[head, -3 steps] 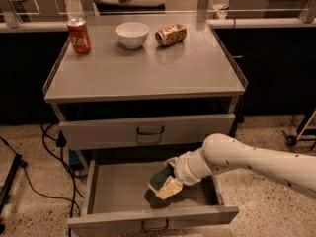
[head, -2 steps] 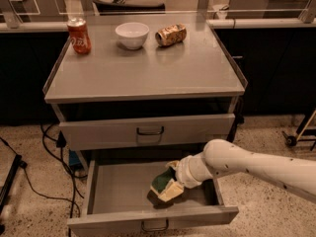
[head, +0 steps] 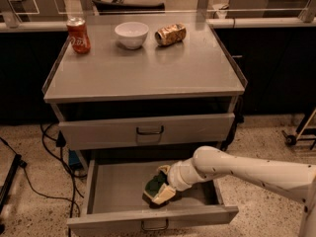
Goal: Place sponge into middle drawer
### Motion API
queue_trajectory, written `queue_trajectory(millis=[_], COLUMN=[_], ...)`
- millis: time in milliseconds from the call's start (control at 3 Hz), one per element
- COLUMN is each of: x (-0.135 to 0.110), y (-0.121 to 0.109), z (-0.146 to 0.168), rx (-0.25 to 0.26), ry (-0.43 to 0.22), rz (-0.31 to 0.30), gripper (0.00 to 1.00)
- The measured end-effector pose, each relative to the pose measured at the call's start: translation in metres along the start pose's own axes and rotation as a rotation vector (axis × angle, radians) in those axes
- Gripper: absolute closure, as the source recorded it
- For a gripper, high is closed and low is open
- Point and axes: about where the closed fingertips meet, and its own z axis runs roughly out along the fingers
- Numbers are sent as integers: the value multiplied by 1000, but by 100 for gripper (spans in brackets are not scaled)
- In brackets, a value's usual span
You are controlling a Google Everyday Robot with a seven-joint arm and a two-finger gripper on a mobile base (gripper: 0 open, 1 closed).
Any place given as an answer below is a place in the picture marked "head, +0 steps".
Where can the black wheeled cart base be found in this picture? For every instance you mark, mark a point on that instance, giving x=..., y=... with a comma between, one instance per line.
x=304, y=132

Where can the open middle drawer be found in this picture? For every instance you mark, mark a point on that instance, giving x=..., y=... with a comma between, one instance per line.
x=114, y=202

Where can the gold crushed can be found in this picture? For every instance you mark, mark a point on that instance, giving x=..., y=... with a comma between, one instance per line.
x=171, y=34

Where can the red soda can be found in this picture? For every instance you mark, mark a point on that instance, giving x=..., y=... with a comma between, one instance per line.
x=77, y=31

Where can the green and yellow sponge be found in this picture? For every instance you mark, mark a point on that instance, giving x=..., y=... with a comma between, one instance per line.
x=155, y=184

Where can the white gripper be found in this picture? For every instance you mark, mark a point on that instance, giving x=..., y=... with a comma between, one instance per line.
x=175, y=181

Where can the grey metal drawer cabinet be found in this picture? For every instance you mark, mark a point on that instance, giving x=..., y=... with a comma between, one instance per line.
x=193, y=77

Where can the black stand on left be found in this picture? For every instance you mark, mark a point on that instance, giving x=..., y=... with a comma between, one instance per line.
x=5, y=188

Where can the closed upper drawer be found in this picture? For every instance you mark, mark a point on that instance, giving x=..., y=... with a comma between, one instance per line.
x=130, y=132

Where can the white bowl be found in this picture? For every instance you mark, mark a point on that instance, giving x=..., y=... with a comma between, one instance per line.
x=132, y=35

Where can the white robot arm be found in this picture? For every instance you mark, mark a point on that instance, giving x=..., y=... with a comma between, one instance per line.
x=291, y=180

